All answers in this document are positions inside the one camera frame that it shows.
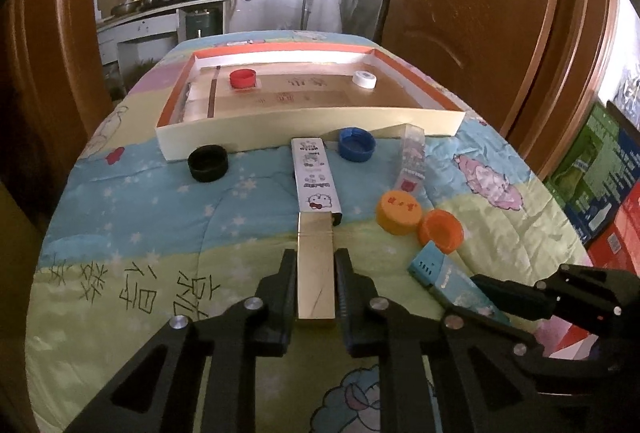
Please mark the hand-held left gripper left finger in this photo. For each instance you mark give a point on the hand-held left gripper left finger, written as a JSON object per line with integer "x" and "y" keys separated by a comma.
{"x": 290, "y": 293}

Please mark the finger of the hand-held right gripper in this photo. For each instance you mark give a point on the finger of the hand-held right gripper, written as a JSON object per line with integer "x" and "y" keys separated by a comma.
{"x": 575, "y": 375}
{"x": 505, "y": 295}

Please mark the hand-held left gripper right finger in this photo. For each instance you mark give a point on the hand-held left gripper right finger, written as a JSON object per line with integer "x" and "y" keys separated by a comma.
{"x": 342, "y": 293}

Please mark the light blue small box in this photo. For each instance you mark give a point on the light blue small box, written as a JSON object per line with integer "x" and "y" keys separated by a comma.
{"x": 440, "y": 273}

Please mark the orange bottle cap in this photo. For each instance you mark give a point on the orange bottle cap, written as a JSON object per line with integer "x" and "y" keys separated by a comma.
{"x": 441, "y": 232}

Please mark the white cartoon print box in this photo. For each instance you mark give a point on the white cartoon print box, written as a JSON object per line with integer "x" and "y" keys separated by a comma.
{"x": 315, "y": 173}

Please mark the shallow orange rimmed cardboard box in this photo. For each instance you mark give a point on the shallow orange rimmed cardboard box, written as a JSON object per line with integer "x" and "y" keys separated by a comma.
{"x": 300, "y": 120}

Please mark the yellow-orange printed bottle cap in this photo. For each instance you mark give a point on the yellow-orange printed bottle cap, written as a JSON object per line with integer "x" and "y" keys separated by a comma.
{"x": 397, "y": 212}

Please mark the red carton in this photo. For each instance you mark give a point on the red carton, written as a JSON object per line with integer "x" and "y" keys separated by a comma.
{"x": 622, "y": 228}

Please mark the blue bottle cap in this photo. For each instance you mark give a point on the blue bottle cap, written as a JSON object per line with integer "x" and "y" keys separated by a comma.
{"x": 356, "y": 145}

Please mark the black bottle cap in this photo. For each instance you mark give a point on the black bottle cap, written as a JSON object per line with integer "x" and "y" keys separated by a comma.
{"x": 208, "y": 164}

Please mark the green carton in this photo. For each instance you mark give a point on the green carton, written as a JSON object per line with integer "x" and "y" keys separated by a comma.
{"x": 595, "y": 163}

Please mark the printed cartoon sheep blanket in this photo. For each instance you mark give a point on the printed cartoon sheep blanket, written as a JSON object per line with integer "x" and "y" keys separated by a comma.
{"x": 150, "y": 213}

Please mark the white bottle cap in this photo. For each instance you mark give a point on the white bottle cap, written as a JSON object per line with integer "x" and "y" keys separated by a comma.
{"x": 365, "y": 79}

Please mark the red bottle cap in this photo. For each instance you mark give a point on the red bottle cap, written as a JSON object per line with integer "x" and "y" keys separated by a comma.
{"x": 243, "y": 78}

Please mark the brown wooden door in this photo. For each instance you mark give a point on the brown wooden door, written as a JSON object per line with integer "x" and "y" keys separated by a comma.
{"x": 465, "y": 13}

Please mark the upright pole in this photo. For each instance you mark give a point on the upright pole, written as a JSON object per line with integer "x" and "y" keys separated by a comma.
{"x": 306, "y": 5}

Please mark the white hanging cloth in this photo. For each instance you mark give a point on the white hanging cloth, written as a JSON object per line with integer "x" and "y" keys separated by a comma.
{"x": 345, "y": 3}

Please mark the white kitchen counter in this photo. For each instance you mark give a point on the white kitchen counter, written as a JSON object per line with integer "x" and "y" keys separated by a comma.
{"x": 145, "y": 25}

